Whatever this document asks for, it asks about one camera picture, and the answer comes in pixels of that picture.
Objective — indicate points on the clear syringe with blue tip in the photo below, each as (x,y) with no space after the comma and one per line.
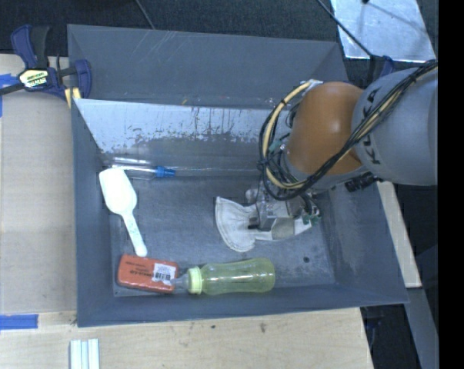
(163,172)

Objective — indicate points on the white plastic scoop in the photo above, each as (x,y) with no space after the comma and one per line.
(118,194)

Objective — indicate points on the orange packet with barcode label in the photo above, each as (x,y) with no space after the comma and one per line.
(139,273)

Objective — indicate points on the white cloth mitt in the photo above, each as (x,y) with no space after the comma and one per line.
(233,225)

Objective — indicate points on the black cylinder on white bracket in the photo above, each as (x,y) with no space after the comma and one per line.
(358,183)

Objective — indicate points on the pale wood board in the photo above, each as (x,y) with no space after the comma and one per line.
(35,206)

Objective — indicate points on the yellow clear baby bottle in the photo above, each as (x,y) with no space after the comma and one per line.
(235,277)

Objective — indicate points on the grey metal bin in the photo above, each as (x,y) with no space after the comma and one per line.
(201,71)

